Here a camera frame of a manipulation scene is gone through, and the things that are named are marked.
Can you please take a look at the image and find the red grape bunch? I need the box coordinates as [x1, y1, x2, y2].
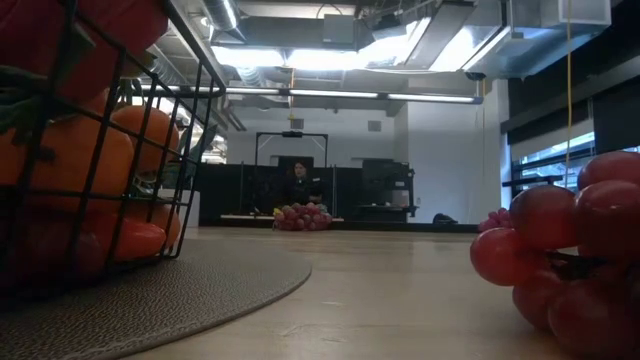
[272, 201, 334, 232]
[468, 149, 640, 360]
[477, 207, 512, 234]

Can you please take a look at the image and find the tangerine cluster with leaves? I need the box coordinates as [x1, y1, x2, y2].
[112, 92, 181, 176]

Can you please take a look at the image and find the red toy chili pepper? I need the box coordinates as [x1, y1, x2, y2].
[0, 199, 169, 281]

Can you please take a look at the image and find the red fruit with green leaf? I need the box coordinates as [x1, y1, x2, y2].
[0, 0, 170, 104]

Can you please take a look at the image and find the person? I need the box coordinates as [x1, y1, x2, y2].
[282, 159, 326, 207]

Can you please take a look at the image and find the black equipment cart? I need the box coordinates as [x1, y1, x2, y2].
[360, 157, 417, 224]

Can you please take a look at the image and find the long ceiling light tube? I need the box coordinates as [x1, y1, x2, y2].
[222, 85, 485, 105]

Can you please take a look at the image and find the bright ceiling light panel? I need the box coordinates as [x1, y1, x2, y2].
[210, 44, 361, 71]

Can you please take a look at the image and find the round grey placemat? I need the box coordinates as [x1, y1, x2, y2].
[0, 234, 314, 360]

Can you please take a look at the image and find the black background gantry frame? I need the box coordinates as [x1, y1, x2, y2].
[253, 130, 330, 169]

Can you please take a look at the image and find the yellow hanging cable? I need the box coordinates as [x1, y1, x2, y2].
[288, 67, 298, 121]

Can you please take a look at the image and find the black metal table frame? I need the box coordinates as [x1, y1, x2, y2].
[199, 219, 480, 234]

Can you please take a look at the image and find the black partition wall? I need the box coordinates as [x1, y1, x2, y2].
[197, 160, 366, 226]

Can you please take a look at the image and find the black wire basket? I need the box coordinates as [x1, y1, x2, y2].
[0, 0, 225, 301]

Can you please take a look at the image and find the round silver ceiling duct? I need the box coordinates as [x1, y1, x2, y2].
[199, 0, 250, 45]

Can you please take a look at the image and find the window with dark frame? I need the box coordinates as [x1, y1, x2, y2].
[509, 130, 640, 194]

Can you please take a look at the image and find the large rectangular silver duct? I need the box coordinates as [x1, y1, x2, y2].
[359, 0, 614, 81]

